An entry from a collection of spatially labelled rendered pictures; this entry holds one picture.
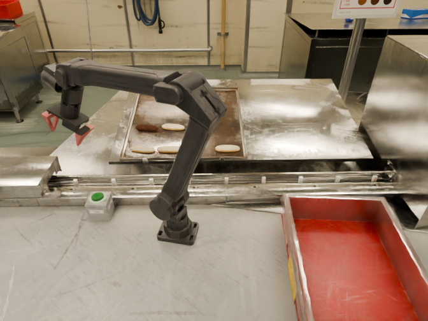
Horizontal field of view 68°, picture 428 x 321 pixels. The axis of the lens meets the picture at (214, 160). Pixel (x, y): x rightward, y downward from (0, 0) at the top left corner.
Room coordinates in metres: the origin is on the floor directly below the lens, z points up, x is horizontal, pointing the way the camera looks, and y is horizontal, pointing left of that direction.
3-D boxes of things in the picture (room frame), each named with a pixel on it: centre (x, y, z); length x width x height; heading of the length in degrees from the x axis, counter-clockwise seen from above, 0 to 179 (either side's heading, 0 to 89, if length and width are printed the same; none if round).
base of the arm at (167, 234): (0.70, 0.12, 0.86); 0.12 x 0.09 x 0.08; 79
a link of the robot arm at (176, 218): (0.71, 0.14, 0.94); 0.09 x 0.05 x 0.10; 60
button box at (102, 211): (0.79, 0.39, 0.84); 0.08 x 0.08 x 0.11; 1
